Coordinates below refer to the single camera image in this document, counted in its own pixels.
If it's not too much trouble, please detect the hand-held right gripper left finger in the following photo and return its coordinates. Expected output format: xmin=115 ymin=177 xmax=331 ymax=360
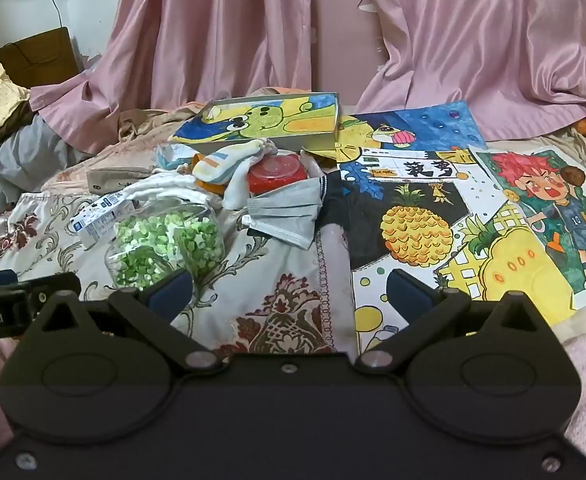
xmin=20 ymin=269 xmax=222 ymax=372

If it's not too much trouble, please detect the white sock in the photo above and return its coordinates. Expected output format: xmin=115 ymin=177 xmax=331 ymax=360
xmin=222 ymin=139 xmax=280 ymax=211

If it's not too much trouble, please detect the small white carton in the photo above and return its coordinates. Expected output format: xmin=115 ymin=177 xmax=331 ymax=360
xmin=70 ymin=191 xmax=139 ymax=248

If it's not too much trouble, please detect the red round container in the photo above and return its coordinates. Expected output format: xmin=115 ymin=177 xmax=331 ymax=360
xmin=247 ymin=152 xmax=308 ymax=195

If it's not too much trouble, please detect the khaki folded cloth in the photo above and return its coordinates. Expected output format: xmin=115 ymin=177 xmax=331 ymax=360
xmin=87 ymin=165 xmax=161 ymax=194

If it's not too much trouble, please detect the grey cloth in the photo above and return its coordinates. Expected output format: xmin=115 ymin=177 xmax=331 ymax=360
xmin=0 ymin=117 xmax=81 ymax=246

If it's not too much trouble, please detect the beige speckled quilt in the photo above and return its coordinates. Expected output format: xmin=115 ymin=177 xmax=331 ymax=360
xmin=40 ymin=102 xmax=214 ymax=192

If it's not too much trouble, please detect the cartoon boy drawing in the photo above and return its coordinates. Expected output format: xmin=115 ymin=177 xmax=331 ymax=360
xmin=468 ymin=145 xmax=586 ymax=311

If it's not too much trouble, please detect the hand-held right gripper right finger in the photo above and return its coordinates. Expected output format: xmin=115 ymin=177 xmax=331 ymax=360
xmin=355 ymin=269 xmax=561 ymax=372

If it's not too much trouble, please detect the striped sock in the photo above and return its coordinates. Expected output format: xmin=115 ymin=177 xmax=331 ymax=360
xmin=192 ymin=144 xmax=255 ymax=183

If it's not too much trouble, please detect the light blue face mask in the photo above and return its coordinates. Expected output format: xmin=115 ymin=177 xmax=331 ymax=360
xmin=153 ymin=142 xmax=199 ymax=171

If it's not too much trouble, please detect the grey face mask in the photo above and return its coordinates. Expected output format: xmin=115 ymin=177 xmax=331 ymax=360
xmin=240 ymin=176 xmax=330 ymax=251

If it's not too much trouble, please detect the jar of green candies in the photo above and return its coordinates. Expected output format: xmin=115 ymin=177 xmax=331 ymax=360
xmin=104 ymin=200 xmax=226 ymax=291

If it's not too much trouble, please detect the pink satin curtain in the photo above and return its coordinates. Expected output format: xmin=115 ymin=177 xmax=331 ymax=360
xmin=355 ymin=0 xmax=586 ymax=141
xmin=29 ymin=0 xmax=319 ymax=153

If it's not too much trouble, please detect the floral damask blanket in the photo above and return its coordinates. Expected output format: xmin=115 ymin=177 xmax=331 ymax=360
xmin=0 ymin=192 xmax=359 ymax=356

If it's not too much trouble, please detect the pineapple drawing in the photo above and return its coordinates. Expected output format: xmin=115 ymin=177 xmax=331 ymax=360
xmin=337 ymin=147 xmax=578 ymax=356

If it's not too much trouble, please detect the blue fish drawing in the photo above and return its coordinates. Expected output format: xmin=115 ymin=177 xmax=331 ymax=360
xmin=335 ymin=100 xmax=488 ymax=166

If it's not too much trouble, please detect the box with frog drawing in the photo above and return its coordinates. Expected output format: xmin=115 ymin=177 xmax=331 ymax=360
xmin=169 ymin=91 xmax=343 ymax=153

